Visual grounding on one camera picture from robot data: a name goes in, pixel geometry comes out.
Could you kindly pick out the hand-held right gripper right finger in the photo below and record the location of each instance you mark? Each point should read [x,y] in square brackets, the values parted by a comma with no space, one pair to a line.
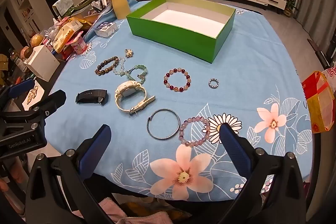
[233,145]

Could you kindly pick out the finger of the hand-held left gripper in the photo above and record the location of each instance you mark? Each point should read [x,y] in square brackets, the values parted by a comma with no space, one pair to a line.
[22,88]
[53,100]

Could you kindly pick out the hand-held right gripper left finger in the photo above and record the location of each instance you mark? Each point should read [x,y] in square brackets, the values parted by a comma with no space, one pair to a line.
[98,142]

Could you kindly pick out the black wrist watch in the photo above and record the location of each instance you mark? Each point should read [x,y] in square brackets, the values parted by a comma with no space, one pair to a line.
[90,96]

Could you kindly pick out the white wrist watch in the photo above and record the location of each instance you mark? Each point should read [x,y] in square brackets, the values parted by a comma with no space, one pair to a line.
[123,102]

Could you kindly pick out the dark metal bangle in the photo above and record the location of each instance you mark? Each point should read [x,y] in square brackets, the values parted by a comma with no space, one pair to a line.
[150,130]

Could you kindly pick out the green cardboard box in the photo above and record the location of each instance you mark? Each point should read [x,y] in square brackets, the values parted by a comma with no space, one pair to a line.
[170,37]

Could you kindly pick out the white cardboard box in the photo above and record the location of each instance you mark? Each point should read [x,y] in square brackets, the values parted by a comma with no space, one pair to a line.
[42,62]

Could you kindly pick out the yellow round fruit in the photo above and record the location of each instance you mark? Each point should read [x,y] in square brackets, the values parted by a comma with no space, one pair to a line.
[36,40]

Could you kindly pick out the pink plastic cup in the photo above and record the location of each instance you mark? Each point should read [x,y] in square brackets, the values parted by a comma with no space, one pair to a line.
[78,45]

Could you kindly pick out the pink cloth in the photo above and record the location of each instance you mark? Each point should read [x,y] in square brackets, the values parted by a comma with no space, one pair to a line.
[113,211]

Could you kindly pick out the blue floral tablecloth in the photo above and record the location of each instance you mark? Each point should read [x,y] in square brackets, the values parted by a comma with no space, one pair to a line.
[249,77]

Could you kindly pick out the flower brooch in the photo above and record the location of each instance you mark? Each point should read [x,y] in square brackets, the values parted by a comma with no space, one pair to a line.
[129,53]

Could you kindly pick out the red yellow gift bag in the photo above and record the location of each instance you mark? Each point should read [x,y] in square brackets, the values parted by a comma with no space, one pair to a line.
[319,106]

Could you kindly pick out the yellow glass jar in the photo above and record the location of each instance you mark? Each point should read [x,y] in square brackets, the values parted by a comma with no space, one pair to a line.
[119,6]

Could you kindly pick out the small potted plant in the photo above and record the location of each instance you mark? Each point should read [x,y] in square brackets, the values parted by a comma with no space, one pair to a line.
[290,7]

